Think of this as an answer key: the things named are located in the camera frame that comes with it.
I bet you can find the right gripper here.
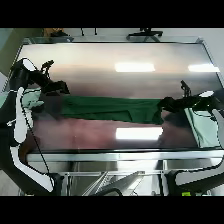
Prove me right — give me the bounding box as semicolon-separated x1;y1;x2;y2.
156;96;194;113

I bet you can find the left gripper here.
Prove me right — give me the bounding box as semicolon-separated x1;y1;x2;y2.
41;80;71;96

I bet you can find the dark green garment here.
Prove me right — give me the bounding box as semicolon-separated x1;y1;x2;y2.
59;95;165;126

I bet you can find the pale green garment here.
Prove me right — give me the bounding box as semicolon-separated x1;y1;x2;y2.
184;106;224;150
0;87;46;112

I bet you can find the black office chair base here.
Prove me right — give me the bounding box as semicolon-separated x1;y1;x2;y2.
126;27;164;43

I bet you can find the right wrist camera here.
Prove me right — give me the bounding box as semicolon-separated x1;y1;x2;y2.
179;79;193;98

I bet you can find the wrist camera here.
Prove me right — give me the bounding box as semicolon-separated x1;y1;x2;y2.
179;79;193;98
41;59;56;78

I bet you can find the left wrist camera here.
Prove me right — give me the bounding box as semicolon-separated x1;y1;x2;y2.
41;59;56;78

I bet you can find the black cable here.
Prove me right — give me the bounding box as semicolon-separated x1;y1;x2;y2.
19;96;52;176
95;187;124;197

